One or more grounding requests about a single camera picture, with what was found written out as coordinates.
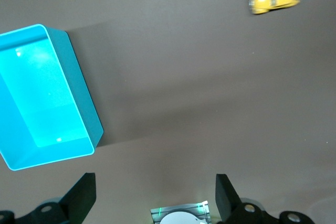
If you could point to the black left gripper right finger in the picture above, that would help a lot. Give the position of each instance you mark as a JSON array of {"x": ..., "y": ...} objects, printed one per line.
[{"x": 228, "y": 200}]

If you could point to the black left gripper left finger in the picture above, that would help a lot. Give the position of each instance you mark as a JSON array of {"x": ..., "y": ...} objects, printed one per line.
[{"x": 76, "y": 200}]

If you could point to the teal plastic bin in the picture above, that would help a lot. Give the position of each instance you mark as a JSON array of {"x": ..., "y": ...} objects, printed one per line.
[{"x": 39, "y": 98}]

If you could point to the brown table cover sheet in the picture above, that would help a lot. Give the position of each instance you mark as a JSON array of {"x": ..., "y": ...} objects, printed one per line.
[{"x": 183, "y": 90}]

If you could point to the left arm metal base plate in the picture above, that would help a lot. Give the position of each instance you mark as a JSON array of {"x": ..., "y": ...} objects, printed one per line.
[{"x": 157, "y": 213}]

